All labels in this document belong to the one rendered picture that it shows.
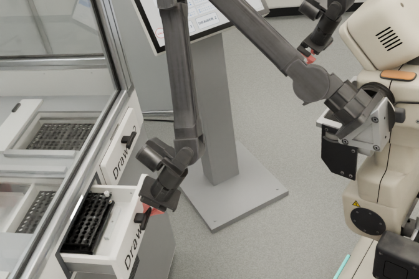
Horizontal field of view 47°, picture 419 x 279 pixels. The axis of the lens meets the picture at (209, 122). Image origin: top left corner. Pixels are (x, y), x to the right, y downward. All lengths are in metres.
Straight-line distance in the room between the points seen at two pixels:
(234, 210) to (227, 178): 0.21
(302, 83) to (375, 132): 0.19
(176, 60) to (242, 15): 0.18
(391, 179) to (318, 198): 1.19
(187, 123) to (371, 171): 0.53
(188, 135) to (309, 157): 1.67
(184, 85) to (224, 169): 1.44
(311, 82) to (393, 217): 0.54
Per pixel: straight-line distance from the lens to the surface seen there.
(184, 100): 1.11
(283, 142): 2.82
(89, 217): 1.35
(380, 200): 1.39
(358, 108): 1.05
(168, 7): 1.08
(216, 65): 2.14
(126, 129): 1.58
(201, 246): 2.35
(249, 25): 1.07
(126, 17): 2.85
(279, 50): 1.06
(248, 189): 2.51
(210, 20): 1.95
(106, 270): 1.28
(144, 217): 1.28
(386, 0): 1.09
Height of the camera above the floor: 1.84
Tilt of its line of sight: 37 degrees down
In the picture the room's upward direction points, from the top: 9 degrees counter-clockwise
